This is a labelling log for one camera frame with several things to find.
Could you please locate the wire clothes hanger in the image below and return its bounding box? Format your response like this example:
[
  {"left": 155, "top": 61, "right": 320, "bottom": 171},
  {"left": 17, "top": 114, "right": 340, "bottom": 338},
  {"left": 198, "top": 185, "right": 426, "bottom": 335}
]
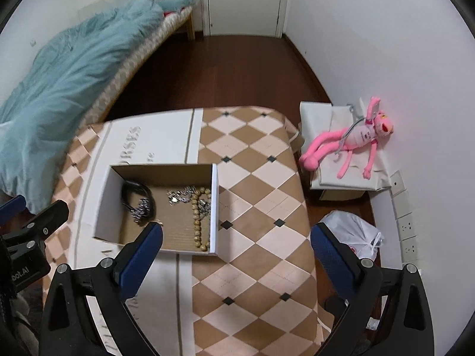
[{"left": 334, "top": 104, "right": 372, "bottom": 156}]

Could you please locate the pink plush toy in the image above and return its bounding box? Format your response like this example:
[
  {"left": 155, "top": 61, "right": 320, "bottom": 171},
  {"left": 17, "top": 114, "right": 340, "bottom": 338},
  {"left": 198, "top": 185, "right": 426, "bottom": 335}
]
[{"left": 300, "top": 96, "right": 394, "bottom": 180}]

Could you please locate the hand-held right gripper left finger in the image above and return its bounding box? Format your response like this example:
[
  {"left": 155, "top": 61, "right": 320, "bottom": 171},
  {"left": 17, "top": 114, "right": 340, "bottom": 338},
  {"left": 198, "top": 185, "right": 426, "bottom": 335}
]
[{"left": 39, "top": 222, "right": 164, "bottom": 356}]

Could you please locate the white door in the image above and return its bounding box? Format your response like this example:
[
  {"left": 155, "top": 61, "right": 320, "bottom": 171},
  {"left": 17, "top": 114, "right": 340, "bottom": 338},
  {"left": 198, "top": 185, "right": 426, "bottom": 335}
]
[{"left": 200, "top": 0, "right": 292, "bottom": 38}]

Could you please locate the bed with patterned mattress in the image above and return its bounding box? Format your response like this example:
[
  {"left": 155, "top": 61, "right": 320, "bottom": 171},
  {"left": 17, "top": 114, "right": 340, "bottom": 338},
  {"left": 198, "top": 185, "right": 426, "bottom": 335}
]
[{"left": 0, "top": 0, "right": 197, "bottom": 216}]

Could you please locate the silver chain bracelet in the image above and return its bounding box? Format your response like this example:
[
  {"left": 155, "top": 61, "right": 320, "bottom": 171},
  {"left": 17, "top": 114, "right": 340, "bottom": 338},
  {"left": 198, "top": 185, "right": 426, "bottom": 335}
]
[{"left": 132, "top": 198, "right": 153, "bottom": 225}]

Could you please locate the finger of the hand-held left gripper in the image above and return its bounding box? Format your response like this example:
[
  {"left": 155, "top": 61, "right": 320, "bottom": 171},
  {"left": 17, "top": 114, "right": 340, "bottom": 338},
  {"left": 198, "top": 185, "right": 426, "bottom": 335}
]
[
  {"left": 0, "top": 195, "right": 27, "bottom": 225},
  {"left": 4, "top": 200, "right": 70, "bottom": 249}
]

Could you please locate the cardboard box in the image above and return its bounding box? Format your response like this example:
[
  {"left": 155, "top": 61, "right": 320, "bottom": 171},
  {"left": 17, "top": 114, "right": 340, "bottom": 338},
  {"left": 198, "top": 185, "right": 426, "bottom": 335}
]
[{"left": 93, "top": 162, "right": 219, "bottom": 256}]

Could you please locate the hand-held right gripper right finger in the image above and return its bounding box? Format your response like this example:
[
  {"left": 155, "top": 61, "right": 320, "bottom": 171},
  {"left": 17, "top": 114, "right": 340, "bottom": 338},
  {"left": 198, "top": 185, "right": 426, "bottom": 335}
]
[{"left": 310, "top": 222, "right": 435, "bottom": 356}]

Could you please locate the white plastic bag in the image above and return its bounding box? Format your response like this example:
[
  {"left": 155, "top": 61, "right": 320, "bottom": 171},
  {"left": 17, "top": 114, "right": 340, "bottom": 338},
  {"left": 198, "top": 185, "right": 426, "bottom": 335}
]
[{"left": 319, "top": 210, "right": 384, "bottom": 260}]

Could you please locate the black watch band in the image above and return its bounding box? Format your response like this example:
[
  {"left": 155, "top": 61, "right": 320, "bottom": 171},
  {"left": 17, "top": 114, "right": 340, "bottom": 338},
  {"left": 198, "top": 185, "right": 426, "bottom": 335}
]
[{"left": 121, "top": 181, "right": 153, "bottom": 212}]

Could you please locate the silver necklace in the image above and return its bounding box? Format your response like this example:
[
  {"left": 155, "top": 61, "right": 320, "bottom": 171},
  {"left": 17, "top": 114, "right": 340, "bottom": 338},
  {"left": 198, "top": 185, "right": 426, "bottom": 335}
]
[{"left": 167, "top": 185, "right": 212, "bottom": 216}]

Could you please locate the blue duvet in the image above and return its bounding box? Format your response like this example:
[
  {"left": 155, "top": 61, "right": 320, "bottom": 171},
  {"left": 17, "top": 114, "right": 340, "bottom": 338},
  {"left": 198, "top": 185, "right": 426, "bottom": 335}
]
[{"left": 0, "top": 0, "right": 194, "bottom": 214}]

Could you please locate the checkered printed tablecloth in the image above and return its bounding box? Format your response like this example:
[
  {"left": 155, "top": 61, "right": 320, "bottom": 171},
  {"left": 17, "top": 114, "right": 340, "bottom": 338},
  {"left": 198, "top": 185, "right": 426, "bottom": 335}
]
[{"left": 41, "top": 107, "right": 335, "bottom": 356}]

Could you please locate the wooden bead bracelet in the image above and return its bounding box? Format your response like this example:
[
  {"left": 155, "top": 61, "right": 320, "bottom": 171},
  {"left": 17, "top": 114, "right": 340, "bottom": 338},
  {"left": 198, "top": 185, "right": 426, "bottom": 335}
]
[{"left": 189, "top": 187, "right": 212, "bottom": 252}]

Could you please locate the white cloth-covered box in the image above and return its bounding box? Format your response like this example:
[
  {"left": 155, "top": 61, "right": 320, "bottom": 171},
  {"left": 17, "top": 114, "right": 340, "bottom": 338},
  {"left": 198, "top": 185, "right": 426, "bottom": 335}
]
[{"left": 300, "top": 98, "right": 392, "bottom": 201}]

